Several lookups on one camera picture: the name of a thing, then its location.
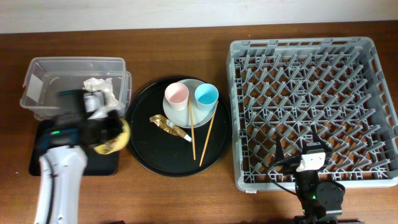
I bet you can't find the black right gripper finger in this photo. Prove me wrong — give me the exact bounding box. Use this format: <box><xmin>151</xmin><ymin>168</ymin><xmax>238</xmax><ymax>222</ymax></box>
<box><xmin>275</xmin><ymin>136</ymin><xmax>284</xmax><ymax>162</ymax></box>
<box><xmin>312</xmin><ymin>126</ymin><xmax>331</xmax><ymax>152</ymax></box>

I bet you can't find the yellow plastic bowl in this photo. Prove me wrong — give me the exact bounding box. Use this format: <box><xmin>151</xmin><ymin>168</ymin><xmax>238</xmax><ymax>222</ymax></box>
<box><xmin>94</xmin><ymin>119</ymin><xmax>131</xmax><ymax>155</ymax></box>

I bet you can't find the white paper napkin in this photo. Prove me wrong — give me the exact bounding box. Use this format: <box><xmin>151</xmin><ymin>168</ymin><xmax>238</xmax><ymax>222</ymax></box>
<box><xmin>83</xmin><ymin>78</ymin><xmax>121</xmax><ymax>110</ymax></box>

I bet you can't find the wooden chopstick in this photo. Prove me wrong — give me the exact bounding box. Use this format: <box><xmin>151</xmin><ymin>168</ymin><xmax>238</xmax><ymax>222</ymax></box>
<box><xmin>199</xmin><ymin>101</ymin><xmax>219</xmax><ymax>167</ymax></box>
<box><xmin>188</xmin><ymin>96</ymin><xmax>196</xmax><ymax>161</ymax></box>

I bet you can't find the gold foil wrapper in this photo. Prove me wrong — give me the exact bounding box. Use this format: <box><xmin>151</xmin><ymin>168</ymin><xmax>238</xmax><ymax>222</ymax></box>
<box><xmin>149</xmin><ymin>114</ymin><xmax>192</xmax><ymax>142</ymax></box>

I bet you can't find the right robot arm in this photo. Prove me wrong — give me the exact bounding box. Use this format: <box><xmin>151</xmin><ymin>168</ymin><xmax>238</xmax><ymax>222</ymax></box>
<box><xmin>286</xmin><ymin>126</ymin><xmax>345</xmax><ymax>223</ymax></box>

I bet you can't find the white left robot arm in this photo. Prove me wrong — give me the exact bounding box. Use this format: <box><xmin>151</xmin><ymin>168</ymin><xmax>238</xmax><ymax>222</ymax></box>
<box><xmin>34</xmin><ymin>90</ymin><xmax>130</xmax><ymax>223</ymax></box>

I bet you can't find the black rectangular waste tray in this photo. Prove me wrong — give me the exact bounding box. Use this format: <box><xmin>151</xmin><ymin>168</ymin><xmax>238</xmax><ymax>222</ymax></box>
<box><xmin>29</xmin><ymin>120</ymin><xmax>119</xmax><ymax>176</ymax></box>

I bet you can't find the clear plastic waste bin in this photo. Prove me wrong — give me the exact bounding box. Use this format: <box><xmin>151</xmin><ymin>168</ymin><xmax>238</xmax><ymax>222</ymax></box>
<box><xmin>20</xmin><ymin>57</ymin><xmax>132</xmax><ymax>120</ymax></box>

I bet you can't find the grey plastic dishwasher rack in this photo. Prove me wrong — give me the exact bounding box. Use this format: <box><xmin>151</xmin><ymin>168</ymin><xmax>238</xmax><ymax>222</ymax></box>
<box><xmin>226</xmin><ymin>37</ymin><xmax>397</xmax><ymax>193</ymax></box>

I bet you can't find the round black serving tray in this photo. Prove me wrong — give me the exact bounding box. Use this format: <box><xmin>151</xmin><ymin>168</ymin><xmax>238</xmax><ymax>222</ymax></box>
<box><xmin>126</xmin><ymin>76</ymin><xmax>232</xmax><ymax>177</ymax></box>

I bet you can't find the light blue plastic cup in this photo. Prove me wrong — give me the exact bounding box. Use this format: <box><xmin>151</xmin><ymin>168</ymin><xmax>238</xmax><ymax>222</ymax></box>
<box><xmin>194</xmin><ymin>83</ymin><xmax>219</xmax><ymax>111</ymax></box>

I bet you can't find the light grey round plate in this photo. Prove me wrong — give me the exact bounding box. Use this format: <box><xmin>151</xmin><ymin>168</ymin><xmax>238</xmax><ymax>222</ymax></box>
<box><xmin>162</xmin><ymin>79</ymin><xmax>216</xmax><ymax>128</ymax></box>

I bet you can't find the light pink plastic cup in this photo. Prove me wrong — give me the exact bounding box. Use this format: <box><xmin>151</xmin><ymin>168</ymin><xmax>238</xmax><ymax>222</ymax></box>
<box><xmin>165</xmin><ymin>82</ymin><xmax>189</xmax><ymax>111</ymax></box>

